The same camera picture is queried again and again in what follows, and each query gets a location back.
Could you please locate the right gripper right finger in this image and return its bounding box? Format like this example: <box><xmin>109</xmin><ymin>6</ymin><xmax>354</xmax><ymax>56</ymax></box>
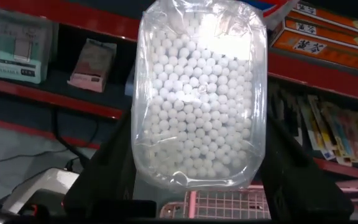
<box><xmin>259</xmin><ymin>115</ymin><xmax>355</xmax><ymax>222</ymax></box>

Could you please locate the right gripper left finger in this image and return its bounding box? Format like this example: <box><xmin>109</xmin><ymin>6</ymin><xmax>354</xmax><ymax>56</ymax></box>
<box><xmin>62</xmin><ymin>109</ymin><xmax>136</xmax><ymax>218</ymax></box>

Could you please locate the clear bag of white balls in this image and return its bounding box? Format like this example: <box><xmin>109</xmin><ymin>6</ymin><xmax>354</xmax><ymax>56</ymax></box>
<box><xmin>131</xmin><ymin>0</ymin><xmax>269</xmax><ymax>191</ymax></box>

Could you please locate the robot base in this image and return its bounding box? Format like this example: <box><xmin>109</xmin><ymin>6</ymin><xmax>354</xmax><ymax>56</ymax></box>
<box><xmin>0</xmin><ymin>167</ymin><xmax>80</xmax><ymax>224</ymax></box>

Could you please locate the pink shopping cart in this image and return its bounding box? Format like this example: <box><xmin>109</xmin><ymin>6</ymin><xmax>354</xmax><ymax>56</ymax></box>
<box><xmin>159</xmin><ymin>177</ymin><xmax>358</xmax><ymax>220</ymax></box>

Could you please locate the red shop shelf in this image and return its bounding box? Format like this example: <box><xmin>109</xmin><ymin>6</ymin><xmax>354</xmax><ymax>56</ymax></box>
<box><xmin>0</xmin><ymin>0</ymin><xmax>358</xmax><ymax>180</ymax></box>

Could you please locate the pink and grey box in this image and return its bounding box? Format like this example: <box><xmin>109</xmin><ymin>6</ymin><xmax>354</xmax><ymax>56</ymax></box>
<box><xmin>67</xmin><ymin>38</ymin><xmax>117</xmax><ymax>93</ymax></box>

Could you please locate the orange flat box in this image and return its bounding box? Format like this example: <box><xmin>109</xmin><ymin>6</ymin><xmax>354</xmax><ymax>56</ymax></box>
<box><xmin>283</xmin><ymin>15</ymin><xmax>358</xmax><ymax>52</ymax></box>
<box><xmin>288</xmin><ymin>1</ymin><xmax>358</xmax><ymax>35</ymax></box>
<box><xmin>268</xmin><ymin>23</ymin><xmax>358</xmax><ymax>72</ymax></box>

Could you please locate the teal and white box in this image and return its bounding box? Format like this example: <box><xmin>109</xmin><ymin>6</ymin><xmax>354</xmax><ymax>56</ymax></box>
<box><xmin>0</xmin><ymin>7</ymin><xmax>55</xmax><ymax>85</ymax></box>

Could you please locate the red and blue pack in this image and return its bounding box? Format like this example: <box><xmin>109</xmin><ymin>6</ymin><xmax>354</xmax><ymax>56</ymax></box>
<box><xmin>244</xmin><ymin>0</ymin><xmax>300</xmax><ymax>19</ymax></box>

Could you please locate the black cable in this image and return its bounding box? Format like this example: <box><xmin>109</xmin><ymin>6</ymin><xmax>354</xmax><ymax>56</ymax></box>
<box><xmin>50</xmin><ymin>107</ymin><xmax>101</xmax><ymax>167</ymax></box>

